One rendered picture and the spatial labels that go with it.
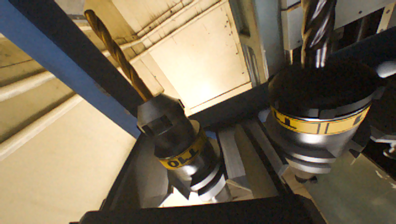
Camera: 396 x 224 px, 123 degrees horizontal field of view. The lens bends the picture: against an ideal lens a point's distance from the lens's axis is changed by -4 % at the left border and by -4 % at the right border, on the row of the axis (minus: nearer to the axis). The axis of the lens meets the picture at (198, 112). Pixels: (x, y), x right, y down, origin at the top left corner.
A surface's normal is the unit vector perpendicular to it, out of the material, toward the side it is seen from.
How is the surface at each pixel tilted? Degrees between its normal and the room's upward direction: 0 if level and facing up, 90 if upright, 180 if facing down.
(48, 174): 90
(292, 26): 90
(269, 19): 90
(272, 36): 90
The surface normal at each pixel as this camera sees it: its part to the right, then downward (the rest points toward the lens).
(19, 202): 0.88, -0.39
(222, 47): 0.04, 0.62
